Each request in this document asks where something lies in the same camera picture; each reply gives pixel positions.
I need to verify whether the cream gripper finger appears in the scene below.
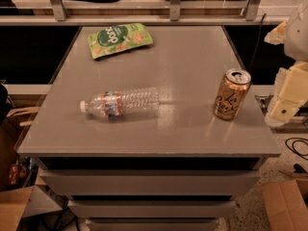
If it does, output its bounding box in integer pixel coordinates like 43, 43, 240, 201
264, 21, 287, 45
265, 62, 308, 127

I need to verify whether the clear plastic water bottle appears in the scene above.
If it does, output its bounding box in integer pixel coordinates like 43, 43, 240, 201
80, 88, 159, 118

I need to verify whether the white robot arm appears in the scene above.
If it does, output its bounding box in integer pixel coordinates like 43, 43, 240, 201
265, 2, 308, 127

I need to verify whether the gold LaCroix soda can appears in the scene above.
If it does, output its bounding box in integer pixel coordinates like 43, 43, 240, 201
214, 68, 251, 120

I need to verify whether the cardboard box right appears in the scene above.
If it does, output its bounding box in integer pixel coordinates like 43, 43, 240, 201
260, 174, 308, 231

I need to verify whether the cardboard box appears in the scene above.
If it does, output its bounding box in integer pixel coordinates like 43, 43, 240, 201
0, 187, 33, 231
260, 174, 308, 231

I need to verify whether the green snack bag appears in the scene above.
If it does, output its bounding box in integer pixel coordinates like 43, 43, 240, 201
87, 23, 153, 60

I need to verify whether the metal shelf rack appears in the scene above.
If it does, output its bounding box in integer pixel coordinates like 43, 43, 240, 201
0, 0, 306, 26

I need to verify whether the cardboard box left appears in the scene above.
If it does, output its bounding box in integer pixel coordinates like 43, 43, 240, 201
0, 187, 33, 231

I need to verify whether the black cable on floor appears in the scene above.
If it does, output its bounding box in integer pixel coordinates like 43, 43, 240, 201
284, 137, 308, 162

